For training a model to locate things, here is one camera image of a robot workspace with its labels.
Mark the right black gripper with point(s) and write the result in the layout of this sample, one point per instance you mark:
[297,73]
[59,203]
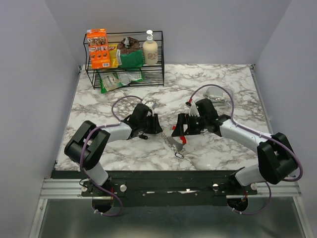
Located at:
[184,119]

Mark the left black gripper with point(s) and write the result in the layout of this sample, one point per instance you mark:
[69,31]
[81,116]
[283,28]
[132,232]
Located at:
[155,127]

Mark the silver key with black clip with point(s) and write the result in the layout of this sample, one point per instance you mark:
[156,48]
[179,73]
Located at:
[143,136]

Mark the red carabiner keyring with chain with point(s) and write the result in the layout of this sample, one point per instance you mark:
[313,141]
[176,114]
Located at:
[172,143]

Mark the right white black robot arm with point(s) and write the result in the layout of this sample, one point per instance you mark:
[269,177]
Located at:
[275,161]

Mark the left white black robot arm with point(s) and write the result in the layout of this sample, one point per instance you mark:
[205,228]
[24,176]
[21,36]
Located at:
[87,145]

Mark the white green pouch bag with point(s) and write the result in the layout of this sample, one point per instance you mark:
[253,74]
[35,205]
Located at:
[128,77]

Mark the green white snack bag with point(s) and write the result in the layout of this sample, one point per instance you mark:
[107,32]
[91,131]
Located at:
[109,81]

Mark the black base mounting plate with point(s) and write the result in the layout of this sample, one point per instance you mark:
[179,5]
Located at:
[169,188]

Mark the brown green coffee bag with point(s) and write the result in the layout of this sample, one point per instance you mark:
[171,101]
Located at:
[129,53]

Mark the cream soap pump bottle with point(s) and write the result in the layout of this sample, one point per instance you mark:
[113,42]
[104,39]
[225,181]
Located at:
[150,49]

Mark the yellow snack bag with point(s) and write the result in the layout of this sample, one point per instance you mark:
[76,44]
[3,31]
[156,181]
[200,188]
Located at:
[112,48]

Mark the orange product box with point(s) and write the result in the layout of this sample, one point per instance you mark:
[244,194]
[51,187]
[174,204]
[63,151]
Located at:
[98,48]

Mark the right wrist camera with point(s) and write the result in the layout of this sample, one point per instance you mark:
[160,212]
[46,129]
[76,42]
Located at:
[193,110]

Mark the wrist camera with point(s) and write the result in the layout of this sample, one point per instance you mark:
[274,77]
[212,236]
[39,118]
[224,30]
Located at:
[151,105]
[193,110]

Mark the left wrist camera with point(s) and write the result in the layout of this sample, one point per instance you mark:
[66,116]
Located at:
[151,105]

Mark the black wire shelf rack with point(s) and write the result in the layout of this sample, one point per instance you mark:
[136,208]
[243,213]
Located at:
[153,75]

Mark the aluminium extrusion rail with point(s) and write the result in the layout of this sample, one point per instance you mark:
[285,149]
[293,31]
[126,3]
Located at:
[71,189]

